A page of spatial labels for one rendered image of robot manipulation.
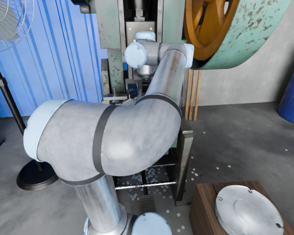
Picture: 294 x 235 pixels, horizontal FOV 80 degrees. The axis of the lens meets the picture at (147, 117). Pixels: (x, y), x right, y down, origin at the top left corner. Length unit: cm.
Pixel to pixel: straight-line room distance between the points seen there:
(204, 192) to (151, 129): 89
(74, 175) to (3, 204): 147
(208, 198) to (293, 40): 245
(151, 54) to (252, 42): 43
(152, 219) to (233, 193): 60
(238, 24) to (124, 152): 63
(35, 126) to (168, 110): 21
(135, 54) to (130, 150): 39
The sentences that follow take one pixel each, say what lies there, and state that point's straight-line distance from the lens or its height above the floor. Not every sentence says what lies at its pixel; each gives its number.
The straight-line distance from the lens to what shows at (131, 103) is 94.
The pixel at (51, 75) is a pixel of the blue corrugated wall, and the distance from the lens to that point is 242.
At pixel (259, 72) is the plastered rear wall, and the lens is 293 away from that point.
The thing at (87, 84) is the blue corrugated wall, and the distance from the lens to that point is 235.
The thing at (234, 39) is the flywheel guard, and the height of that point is 112.
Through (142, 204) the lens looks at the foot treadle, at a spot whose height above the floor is 16.
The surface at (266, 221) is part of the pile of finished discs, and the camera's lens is 109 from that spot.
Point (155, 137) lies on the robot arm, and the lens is 26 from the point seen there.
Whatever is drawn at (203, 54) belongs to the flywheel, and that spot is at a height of 101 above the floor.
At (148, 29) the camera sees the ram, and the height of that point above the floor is 114.
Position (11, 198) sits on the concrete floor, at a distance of 179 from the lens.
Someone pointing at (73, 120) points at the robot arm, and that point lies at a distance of 28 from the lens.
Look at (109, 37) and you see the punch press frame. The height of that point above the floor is 111.
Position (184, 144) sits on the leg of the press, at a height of 57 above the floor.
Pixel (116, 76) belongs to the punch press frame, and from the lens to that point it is 127.
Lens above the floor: 123
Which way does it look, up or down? 32 degrees down
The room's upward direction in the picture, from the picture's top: straight up
